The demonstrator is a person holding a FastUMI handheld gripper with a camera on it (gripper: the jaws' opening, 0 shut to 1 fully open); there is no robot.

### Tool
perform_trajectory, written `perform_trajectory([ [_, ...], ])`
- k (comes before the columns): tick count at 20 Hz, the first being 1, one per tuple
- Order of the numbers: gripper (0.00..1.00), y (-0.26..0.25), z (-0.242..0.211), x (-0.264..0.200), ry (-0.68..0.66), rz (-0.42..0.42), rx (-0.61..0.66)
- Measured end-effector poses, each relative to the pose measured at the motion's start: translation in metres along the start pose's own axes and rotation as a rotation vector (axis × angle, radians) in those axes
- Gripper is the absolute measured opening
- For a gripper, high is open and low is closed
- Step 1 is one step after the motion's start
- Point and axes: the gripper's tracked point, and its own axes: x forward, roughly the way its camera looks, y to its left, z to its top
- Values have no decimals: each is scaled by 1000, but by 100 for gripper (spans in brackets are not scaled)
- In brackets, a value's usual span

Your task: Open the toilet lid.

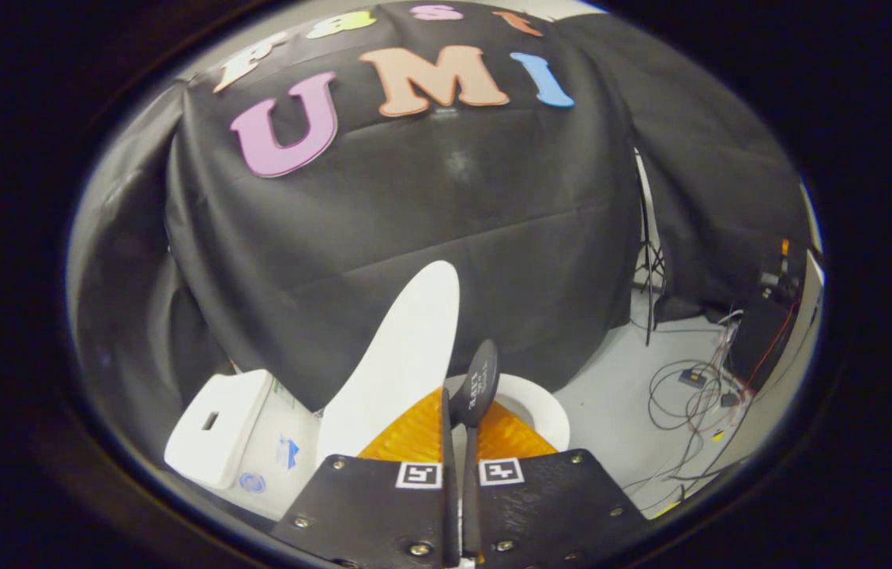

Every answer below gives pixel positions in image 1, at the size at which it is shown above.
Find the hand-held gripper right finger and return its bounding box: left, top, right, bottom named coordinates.
left=461, top=399, right=649, bottom=569

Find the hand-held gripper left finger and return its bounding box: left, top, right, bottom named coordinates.
left=270, top=386, right=462, bottom=569

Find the white toilet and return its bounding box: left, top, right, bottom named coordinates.
left=164, top=369, right=571, bottom=522

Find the black light stand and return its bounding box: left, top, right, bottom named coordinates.
left=634, top=150, right=666, bottom=347

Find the black backdrop cloth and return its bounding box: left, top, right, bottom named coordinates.
left=70, top=0, right=810, bottom=491

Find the bundle of floor cables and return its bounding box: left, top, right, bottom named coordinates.
left=623, top=312, right=755, bottom=507

